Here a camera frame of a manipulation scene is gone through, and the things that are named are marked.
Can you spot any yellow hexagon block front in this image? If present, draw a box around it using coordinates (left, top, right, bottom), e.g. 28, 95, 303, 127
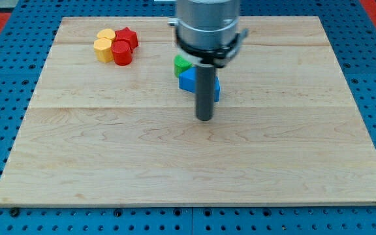
93, 38, 114, 63

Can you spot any blue triangular block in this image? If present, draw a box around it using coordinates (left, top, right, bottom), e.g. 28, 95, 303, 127
178, 67, 221, 102

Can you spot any green block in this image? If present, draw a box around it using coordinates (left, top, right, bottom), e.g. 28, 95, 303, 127
174, 55, 193, 78

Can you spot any red cylinder block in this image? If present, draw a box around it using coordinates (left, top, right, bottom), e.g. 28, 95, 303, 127
111, 40, 133, 66

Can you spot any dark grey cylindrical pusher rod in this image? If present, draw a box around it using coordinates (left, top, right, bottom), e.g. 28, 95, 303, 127
195, 65, 215, 121

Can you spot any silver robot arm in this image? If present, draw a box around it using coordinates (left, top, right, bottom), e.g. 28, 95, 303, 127
168, 0, 248, 121

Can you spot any wooden board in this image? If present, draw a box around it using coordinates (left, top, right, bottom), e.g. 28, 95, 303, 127
0, 16, 376, 208

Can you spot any red star block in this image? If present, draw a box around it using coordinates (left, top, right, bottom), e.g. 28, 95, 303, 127
115, 27, 138, 53

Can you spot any yellow block rear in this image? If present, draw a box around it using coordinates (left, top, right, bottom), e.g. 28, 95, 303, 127
97, 28, 116, 41

